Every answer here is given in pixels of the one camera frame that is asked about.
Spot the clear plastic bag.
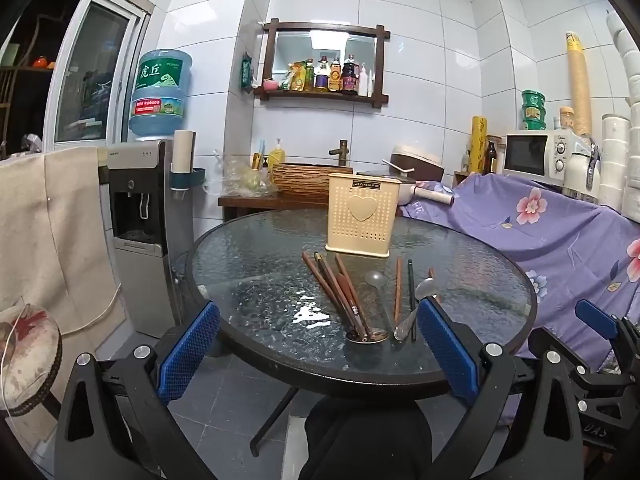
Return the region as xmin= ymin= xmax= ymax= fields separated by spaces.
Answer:
xmin=204 ymin=149 xmax=279 ymax=199

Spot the white microwave oven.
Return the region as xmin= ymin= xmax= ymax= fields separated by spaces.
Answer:
xmin=502 ymin=130 xmax=592 ymax=187

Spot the beige hanging cloth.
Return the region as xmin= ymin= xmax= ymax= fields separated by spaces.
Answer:
xmin=0 ymin=146 xmax=126 ymax=361

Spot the black metal table leg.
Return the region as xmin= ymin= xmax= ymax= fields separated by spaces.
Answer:
xmin=250 ymin=385 xmax=301 ymax=458

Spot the white thermos jug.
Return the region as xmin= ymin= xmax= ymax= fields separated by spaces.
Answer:
xmin=562 ymin=141 xmax=602 ymax=204

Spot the beige perforated utensil holder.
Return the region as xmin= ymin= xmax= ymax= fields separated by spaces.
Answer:
xmin=325 ymin=172 xmax=401 ymax=259

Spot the person's dark trouser leg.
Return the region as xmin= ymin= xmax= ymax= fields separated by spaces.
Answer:
xmin=298 ymin=395 xmax=434 ymax=480

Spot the yellow wrap roll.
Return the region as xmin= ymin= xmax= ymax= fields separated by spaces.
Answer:
xmin=470 ymin=116 xmax=489 ymax=174

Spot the bronze faucet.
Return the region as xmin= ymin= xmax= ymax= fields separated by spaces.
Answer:
xmin=328 ymin=140 xmax=353 ymax=166

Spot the wooden rack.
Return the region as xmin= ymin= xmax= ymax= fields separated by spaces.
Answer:
xmin=454 ymin=134 xmax=507 ymax=187

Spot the dark wooden mirror shelf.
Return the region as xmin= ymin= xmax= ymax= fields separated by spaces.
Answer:
xmin=254 ymin=18 xmax=391 ymax=109

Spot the dark wooden stand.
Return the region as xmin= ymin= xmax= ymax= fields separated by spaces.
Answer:
xmin=218 ymin=194 xmax=331 ymax=222

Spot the brown textured wash basin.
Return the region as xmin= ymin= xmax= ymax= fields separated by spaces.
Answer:
xmin=271 ymin=162 xmax=354 ymax=197

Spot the sliding window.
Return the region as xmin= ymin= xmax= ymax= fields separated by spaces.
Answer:
xmin=42 ymin=0 xmax=152 ymax=151

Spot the yellow snack packet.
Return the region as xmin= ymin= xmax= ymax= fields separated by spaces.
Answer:
xmin=282 ymin=60 xmax=308 ymax=92

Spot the white paper cup dispenser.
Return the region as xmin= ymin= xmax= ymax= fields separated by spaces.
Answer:
xmin=169 ymin=130 xmax=206 ymax=193

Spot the cream pot with lid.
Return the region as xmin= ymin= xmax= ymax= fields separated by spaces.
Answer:
xmin=356 ymin=171 xmax=427 ymax=207

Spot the white brown rice cooker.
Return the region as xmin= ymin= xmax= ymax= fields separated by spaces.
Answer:
xmin=389 ymin=144 xmax=444 ymax=182

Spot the dark soy sauce bottle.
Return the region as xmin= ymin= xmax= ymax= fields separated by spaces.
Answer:
xmin=341 ymin=55 xmax=360 ymax=95

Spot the tall stack of paper cups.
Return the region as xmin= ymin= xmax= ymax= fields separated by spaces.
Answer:
xmin=565 ymin=32 xmax=594 ymax=139

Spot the black brown chopstick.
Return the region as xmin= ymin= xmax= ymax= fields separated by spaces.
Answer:
xmin=314 ymin=252 xmax=362 ymax=337

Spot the grey water dispenser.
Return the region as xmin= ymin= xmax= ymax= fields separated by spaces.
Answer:
xmin=107 ymin=140 xmax=182 ymax=332

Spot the yellow oil bottle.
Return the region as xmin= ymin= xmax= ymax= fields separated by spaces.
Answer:
xmin=314 ymin=55 xmax=331 ymax=92

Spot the round patterned stool cushion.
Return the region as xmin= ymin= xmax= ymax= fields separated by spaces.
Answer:
xmin=0 ymin=304 xmax=64 ymax=418

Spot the white lint roller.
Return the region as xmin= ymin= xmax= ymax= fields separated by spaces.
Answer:
xmin=414 ymin=186 xmax=456 ymax=207

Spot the stack of green noodle cups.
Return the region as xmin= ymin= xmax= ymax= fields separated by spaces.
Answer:
xmin=521 ymin=90 xmax=547 ymax=131

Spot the silver metal spoon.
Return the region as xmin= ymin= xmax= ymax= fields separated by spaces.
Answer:
xmin=364 ymin=270 xmax=397 ymax=333
xmin=393 ymin=276 xmax=437 ymax=342

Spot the white cable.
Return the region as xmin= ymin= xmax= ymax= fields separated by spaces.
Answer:
xmin=64 ymin=282 xmax=122 ymax=335

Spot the purple floral cloth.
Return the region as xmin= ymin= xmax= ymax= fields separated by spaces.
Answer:
xmin=399 ymin=172 xmax=640 ymax=413

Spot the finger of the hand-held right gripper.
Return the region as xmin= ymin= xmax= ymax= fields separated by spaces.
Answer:
xmin=574 ymin=299 xmax=640 ymax=348
xmin=527 ymin=326 xmax=583 ymax=366

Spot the white rice paddle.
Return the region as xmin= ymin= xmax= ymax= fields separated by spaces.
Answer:
xmin=382 ymin=159 xmax=417 ymax=177

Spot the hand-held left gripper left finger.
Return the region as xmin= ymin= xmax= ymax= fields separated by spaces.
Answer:
xmin=54 ymin=301 xmax=221 ymax=480

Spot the blue water bottle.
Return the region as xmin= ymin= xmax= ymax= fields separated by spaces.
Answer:
xmin=128 ymin=49 xmax=194 ymax=141

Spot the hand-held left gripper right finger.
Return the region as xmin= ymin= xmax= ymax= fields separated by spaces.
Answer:
xmin=416 ymin=297 xmax=586 ymax=480

